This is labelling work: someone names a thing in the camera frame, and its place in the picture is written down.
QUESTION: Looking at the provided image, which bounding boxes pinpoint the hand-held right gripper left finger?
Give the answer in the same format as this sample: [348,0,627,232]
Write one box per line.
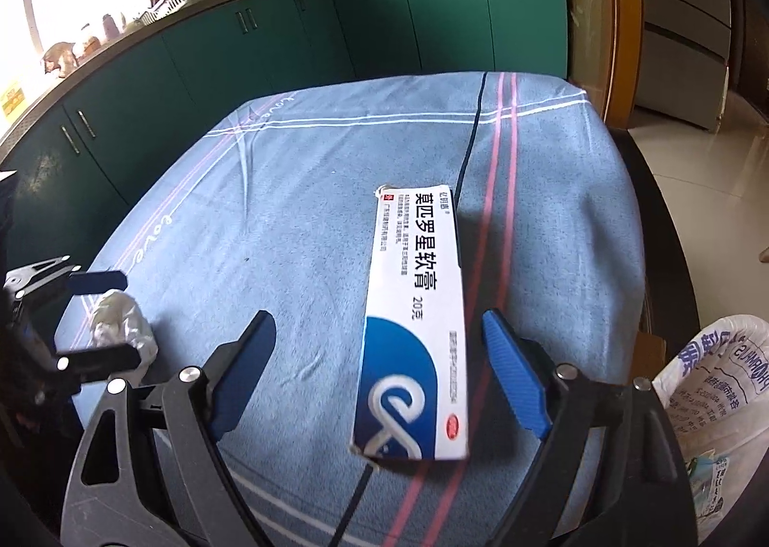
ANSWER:
[60,310,278,547]

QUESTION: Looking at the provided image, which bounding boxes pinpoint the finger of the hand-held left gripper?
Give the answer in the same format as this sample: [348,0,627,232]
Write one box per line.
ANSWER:
[36,343,143,383]
[5,259,128,308]

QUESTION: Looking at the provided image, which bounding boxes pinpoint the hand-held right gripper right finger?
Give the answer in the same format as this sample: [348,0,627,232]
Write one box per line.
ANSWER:
[481,308,689,547]

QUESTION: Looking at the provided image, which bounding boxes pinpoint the white plastic wrapper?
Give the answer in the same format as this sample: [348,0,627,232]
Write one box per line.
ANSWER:
[89,288,158,371]

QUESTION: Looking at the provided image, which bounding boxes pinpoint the blue white medicine box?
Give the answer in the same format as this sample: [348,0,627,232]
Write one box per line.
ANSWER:
[349,183,471,462]

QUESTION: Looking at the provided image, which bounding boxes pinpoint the white printed trash bag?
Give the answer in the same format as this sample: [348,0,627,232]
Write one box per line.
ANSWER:
[652,312,769,547]

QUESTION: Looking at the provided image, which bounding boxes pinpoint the blue striped tablecloth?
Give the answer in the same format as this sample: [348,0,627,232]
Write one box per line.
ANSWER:
[72,71,646,547]

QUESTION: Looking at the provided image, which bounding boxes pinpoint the yellow label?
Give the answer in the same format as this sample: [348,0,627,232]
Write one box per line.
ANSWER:
[0,79,28,118]

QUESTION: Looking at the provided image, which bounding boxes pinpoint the brown figurine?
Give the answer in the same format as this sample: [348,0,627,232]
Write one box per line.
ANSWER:
[41,41,79,78]

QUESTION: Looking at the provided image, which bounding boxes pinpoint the green kitchen cabinets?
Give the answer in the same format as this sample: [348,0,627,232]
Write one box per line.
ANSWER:
[0,0,571,260]

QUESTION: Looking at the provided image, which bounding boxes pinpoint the silver refrigerator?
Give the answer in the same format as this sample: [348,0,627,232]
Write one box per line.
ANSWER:
[631,0,731,133]

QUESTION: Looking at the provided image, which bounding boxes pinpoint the wooden door frame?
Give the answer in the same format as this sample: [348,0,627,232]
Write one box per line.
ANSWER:
[537,0,638,130]

